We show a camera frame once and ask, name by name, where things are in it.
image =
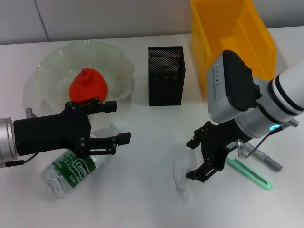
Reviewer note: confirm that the black mesh pen holder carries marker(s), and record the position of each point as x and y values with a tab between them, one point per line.
166	90

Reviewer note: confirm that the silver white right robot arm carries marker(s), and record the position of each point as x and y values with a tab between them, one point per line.
280	95

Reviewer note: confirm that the right wrist silver plug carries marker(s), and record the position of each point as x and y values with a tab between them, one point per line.
240	148

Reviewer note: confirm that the red orange fruit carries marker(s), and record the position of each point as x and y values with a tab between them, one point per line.
88	85

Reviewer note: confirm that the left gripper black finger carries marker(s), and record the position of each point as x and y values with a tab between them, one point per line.
124	138

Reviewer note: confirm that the left wrist silver plug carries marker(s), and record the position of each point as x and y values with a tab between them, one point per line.
30	112

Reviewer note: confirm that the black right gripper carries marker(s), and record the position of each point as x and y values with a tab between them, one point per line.
216	142

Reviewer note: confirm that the grey marker pen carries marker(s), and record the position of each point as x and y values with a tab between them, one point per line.
273	164

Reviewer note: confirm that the green utility knife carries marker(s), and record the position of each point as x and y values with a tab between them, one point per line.
259	181

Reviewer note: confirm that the wrist silver plug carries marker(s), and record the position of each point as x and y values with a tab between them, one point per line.
240	148
30	112

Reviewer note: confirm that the white paper ball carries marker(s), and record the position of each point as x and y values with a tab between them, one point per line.
181	173

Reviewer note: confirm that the green glass fruit plate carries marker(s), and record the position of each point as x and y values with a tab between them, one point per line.
59	61

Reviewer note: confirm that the yellow plastic bin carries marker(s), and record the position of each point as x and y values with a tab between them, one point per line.
213	35

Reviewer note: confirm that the clear green-label water bottle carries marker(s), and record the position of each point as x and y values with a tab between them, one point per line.
69	173

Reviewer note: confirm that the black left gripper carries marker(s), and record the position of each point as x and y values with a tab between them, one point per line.
47	133

